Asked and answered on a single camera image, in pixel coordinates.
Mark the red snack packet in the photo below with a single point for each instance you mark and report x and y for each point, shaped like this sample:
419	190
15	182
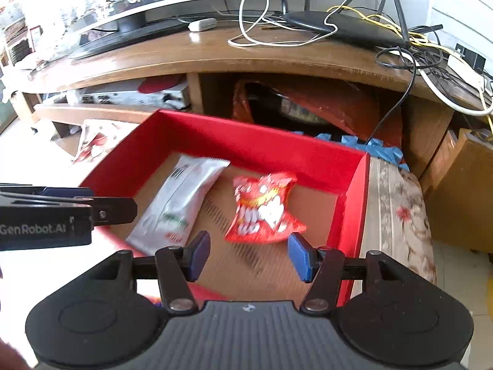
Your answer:
262	208

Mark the red cardboard box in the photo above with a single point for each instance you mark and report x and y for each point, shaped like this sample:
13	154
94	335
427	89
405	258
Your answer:
250	142

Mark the red plastic bag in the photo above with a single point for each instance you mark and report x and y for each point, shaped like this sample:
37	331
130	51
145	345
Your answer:
354	108

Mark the wooden side cabinet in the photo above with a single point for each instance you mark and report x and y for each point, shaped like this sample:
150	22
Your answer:
462	192

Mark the red framed plaque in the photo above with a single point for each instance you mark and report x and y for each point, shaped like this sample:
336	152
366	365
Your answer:
35	38

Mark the black router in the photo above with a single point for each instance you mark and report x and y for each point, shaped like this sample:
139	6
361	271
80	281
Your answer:
346	27

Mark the floral cushion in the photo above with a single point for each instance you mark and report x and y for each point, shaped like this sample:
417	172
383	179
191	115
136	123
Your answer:
396	216

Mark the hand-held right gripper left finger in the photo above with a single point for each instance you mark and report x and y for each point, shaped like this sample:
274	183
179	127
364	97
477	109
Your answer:
199	254

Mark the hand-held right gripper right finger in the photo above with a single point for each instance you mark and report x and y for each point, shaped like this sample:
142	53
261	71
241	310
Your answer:
300	256

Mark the white snack packet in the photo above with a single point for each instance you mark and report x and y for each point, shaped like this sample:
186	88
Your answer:
181	196

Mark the black plug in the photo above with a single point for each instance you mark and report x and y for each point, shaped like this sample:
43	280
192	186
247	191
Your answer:
470	56

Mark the white power strip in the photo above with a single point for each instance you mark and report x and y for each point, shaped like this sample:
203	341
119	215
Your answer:
468	71

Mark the silver receiver unit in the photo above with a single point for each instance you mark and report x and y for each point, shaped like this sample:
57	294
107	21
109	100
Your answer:
127	95

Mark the red flat object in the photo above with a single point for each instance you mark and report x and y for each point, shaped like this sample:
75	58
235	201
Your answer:
161	84

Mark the blue foam mat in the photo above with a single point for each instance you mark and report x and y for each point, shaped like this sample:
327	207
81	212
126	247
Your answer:
385	152

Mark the red floral printed bag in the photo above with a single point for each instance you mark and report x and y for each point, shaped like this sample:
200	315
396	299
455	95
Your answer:
98	142

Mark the white adapter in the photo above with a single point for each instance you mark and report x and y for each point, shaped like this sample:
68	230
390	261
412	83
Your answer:
202	24

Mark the wooden television cabinet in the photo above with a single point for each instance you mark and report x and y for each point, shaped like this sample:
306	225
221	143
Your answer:
238	59

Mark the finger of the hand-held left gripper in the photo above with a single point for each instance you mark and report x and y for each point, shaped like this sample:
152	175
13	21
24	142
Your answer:
65	192
115	210

